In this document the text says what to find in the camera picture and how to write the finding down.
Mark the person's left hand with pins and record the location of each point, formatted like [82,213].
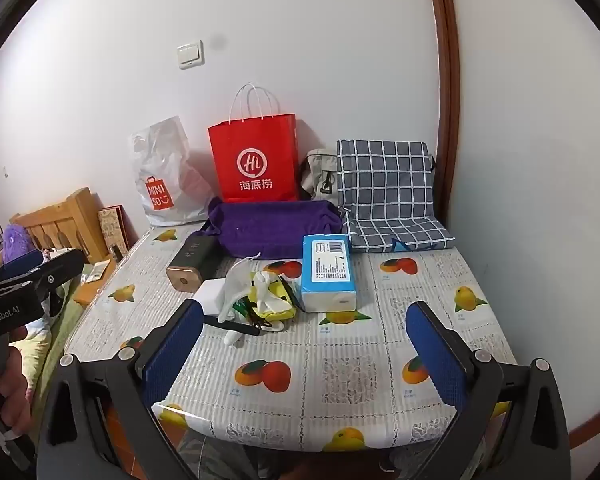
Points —
[15,380]

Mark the wooden headboard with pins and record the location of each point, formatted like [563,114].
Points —
[75,215]

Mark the beige canvas bag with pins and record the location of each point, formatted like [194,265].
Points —
[317,170]

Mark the small white box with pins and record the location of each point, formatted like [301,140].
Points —
[210,297]

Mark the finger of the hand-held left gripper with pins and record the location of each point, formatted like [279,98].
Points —
[62,267]
[20,262]

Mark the red paper bag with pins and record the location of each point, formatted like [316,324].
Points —
[255,145]

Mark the patterned brown box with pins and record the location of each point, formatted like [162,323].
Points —
[111,230]

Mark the brown wooden door frame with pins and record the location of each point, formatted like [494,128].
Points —
[442,60]

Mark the person's grey trousers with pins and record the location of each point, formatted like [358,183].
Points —
[210,460]

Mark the purple fabric basket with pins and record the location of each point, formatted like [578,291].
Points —
[270,230]

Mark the white plastic shopping bag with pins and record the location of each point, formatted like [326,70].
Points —
[160,160]

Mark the purple plush toy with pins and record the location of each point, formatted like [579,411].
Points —
[17,240]

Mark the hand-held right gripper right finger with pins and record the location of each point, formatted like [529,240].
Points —
[440,355]

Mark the grey checked cushion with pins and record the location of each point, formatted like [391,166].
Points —
[390,185]

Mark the yellow zip pouch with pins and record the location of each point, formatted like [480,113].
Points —
[285,312]

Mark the white light switch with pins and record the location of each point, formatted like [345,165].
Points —
[190,54]

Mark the dark wooden speaker box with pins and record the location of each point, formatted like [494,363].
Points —
[195,260]

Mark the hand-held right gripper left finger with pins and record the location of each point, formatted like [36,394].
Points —
[180,345]

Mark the small white packet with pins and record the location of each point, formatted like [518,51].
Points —
[97,272]

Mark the blue tissue pack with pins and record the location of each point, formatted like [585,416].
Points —
[330,270]

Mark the fruit print tablecloth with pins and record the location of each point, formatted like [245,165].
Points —
[330,360]

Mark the wooden bedside table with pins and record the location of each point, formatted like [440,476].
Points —
[87,295]

